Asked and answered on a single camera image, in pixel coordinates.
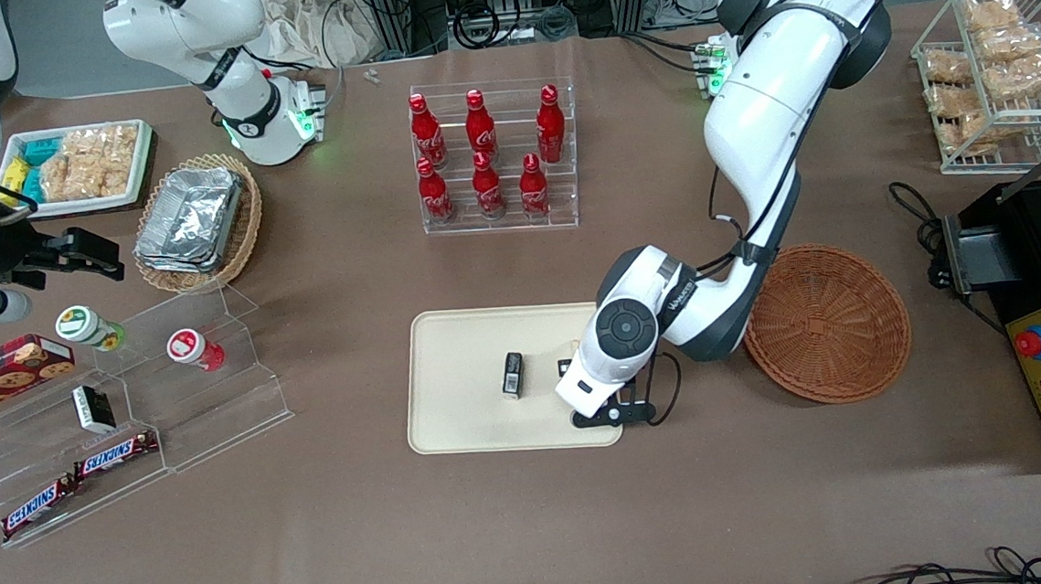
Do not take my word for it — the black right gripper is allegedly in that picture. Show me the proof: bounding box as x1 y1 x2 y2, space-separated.
0 187 128 294

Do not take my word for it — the white rectangular snack tray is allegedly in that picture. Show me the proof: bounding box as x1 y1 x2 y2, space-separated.
0 118 161 223

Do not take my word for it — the beige rectangular serving tray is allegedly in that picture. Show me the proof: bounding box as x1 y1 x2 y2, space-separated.
398 298 625 461

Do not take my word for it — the oval light wicker basket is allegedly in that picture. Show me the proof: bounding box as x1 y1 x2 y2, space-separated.
125 149 270 298

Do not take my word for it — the round brown wicker basket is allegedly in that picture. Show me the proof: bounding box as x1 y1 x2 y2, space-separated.
736 237 918 410

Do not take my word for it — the small black snack pack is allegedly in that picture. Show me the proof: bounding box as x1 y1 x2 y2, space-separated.
498 350 528 401

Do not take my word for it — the green sunflower lid cup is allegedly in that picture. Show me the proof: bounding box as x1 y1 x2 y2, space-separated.
53 303 128 356

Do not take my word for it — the bagged rice crackers pile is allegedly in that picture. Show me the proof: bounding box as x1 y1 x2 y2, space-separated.
35 122 144 205

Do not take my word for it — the stack of foil containers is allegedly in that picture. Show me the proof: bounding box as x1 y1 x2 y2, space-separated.
128 164 251 280

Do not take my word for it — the yellow snack packet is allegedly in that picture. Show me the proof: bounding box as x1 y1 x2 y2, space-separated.
0 156 31 198

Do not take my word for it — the red lidded drink cup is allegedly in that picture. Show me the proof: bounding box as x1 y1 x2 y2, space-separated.
165 325 228 376

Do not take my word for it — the red tartan cookie box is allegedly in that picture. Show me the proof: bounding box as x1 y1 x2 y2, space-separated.
0 331 80 424

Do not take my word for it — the small black white box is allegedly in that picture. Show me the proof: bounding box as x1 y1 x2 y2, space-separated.
71 383 118 437

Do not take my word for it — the clear acrylic bottle rack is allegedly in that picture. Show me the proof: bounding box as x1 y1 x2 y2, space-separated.
407 74 587 239

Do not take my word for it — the red cola bottle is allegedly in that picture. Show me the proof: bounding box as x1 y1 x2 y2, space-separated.
408 91 450 173
531 83 570 166
469 149 510 222
415 154 458 228
515 151 554 220
462 88 502 165

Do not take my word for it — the clear acrylic step display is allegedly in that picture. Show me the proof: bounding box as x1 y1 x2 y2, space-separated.
0 280 303 551

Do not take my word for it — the Snickers chocolate bar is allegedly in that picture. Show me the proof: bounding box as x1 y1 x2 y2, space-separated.
69 430 161 481
0 473 83 543

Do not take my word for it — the white crumpled cloth bag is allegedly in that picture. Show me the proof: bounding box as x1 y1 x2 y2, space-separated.
260 0 388 74

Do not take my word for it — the bagged fried snack pack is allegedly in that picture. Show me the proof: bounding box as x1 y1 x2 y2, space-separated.
925 80 987 119
963 0 1023 34
981 54 1041 103
937 111 999 159
974 22 1041 65
922 47 976 87

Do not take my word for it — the black countertop appliance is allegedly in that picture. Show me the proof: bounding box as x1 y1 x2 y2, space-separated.
935 127 1041 473

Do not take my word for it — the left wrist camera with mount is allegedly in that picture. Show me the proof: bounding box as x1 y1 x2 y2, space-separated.
568 396 660 432

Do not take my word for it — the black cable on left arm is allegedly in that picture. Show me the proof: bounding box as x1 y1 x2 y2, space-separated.
613 0 916 427

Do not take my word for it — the coiled black cable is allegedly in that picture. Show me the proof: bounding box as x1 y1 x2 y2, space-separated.
449 0 506 52

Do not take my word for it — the black appliance power cable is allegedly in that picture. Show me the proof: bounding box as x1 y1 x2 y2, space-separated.
887 176 954 296

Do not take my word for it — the white wire basket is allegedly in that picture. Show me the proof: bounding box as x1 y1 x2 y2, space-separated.
907 0 1041 182

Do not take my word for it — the black floor cables bundle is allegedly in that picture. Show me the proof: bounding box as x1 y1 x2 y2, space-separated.
844 543 1041 584

